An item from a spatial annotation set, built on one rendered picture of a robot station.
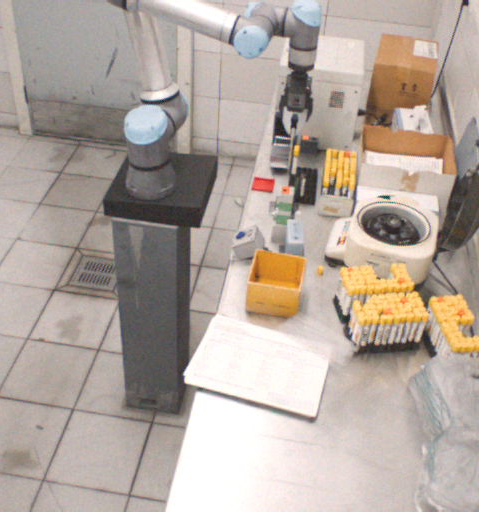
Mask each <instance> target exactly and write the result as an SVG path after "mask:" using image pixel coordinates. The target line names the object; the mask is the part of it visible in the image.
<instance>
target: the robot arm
mask: <svg viewBox="0 0 479 512"><path fill-rule="evenodd" d="M104 1H106V2H107V3H110V4H112V5H114V6H116V7H118V8H121V9H122V10H123V13H124V17H125V21H126V26H127V30H128V33H129V37H130V41H131V45H132V50H133V53H134V57H136V61H137V65H138V69H139V73H140V77H141V81H142V85H143V90H142V91H141V93H140V97H141V102H142V106H140V107H139V108H134V109H132V110H131V111H130V112H129V113H128V114H127V115H126V118H125V128H124V131H125V135H126V141H127V150H128V158H129V169H128V173H127V177H126V189H127V192H128V193H129V194H130V195H131V196H132V197H134V198H137V199H142V200H156V199H161V198H165V197H167V196H169V195H171V194H172V193H174V192H175V189H176V188H177V177H176V174H175V172H174V170H173V167H172V165H171V162H170V157H169V142H170V140H171V139H172V138H173V136H174V135H175V134H176V132H177V131H178V130H179V129H180V128H181V127H182V126H184V124H185V122H186V120H187V117H188V115H189V103H188V100H187V97H186V95H185V94H183V93H181V91H180V90H179V88H178V86H177V85H176V84H175V83H173V82H172V80H171V76H170V70H169V66H168V62H167V58H166V53H165V48H164V44H163V40H162V35H161V31H160V27H159V21H158V18H161V19H163V20H166V21H169V22H171V23H174V24H177V26H179V27H183V28H186V29H188V30H191V31H193V32H196V33H199V34H201V35H205V36H208V37H210V38H213V39H215V40H218V41H221V42H223V43H226V44H230V45H232V46H235V49H236V51H237V53H238V54H239V55H240V56H241V57H242V58H245V59H255V58H257V57H259V56H260V55H261V54H262V53H263V51H264V50H265V49H266V48H267V46H268V43H269V42H270V40H271V39H272V38H274V36H276V37H283V38H289V47H287V48H286V52H288V58H287V59H288V63H287V66H288V68H290V69H292V70H293V71H291V74H287V77H286V84H285V88H284V95H282V94H281V99H280V103H279V111H280V115H281V118H282V121H283V125H284V128H285V130H286V132H287V133H288V135H290V134H291V117H292V115H293V112H298V118H299V119H298V121H297V128H296V133H294V136H297V135H298V134H299V133H300V132H301V131H302V130H303V128H304V127H305V125H306V122H307V121H308V119H309V117H310V116H311V114H312V111H313V98H312V97H310V96H311V94H312V91H311V85H312V77H308V73H307V71H311V70H313V68H314V63H315V61H316V54H317V43H318V36H320V29H321V24H322V20H321V19H322V6H321V5H319V4H318V3H316V2H314V1H311V0H299V1H295V2H294V3H293V6H292V8H291V7H290V8H289V7H282V6H276V5H269V4H265V3H254V2H252V3H249V4H248V5H247V6H246V9H245V11H244V16H242V15H239V14H237V13H234V12H231V11H229V10H225V9H222V8H220V7H217V6H215V5H212V4H209V3H207V2H204V1H200V0H104ZM289 77H290V78H289ZM308 79H310V80H308Z"/></svg>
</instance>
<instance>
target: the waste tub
mask: <svg viewBox="0 0 479 512"><path fill-rule="evenodd" d="M306 262H307V257H303V256H297V255H290V254H284V253H278V252H271V251H266V250H260V249H256V252H255V255H254V259H253V263H252V266H251V270H249V273H248V277H247V281H246V284H247V288H246V300H245V311H247V312H253V313H259V314H264V315H270V316H276V317H282V318H288V317H290V316H291V315H292V316H295V314H297V312H298V307H299V302H300V296H301V290H302V285H303V277H304V272H305V267H306Z"/></svg>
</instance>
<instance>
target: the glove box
mask: <svg viewBox="0 0 479 512"><path fill-rule="evenodd" d="M372 197H373V198H381V199H387V200H391V201H396V202H400V203H405V204H410V205H415V206H419V207H423V208H426V209H428V210H431V211H432V213H434V214H435V215H436V216H437V218H438V220H439V217H440V216H439V207H438V199H437V196H430V195H422V194H414V193H406V192H398V191H391V189H382V188H374V187H367V186H358V185H357V190H356V196H355V201H354V210H355V207H356V204H357V203H358V202H359V201H360V200H363V199H365V198H372Z"/></svg>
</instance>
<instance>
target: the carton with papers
mask: <svg viewBox="0 0 479 512"><path fill-rule="evenodd" d="M452 147H453V145H452V140H451V138H450V136H444V135H441V134H434V133H422V132H418V131H414V130H402V129H398V130H397V131H396V132H392V131H391V129H389V128H384V127H379V126H376V127H374V126H368V125H364V126H362V132H361V138H360V143H359V149H358V154H357V160H356V167H355V169H356V170H355V196H356V190H357V185H358V186H367V187H374V188H382V189H391V191H398V192H406V193H414V194H422V195H430V196H437V199H438V207H439V215H443V216H444V214H445V210H446V207H447V203H448V200H449V197H450V193H451V190H452V186H453V183H454V180H456V177H457V170H455V164H454V154H453V155H452Z"/></svg>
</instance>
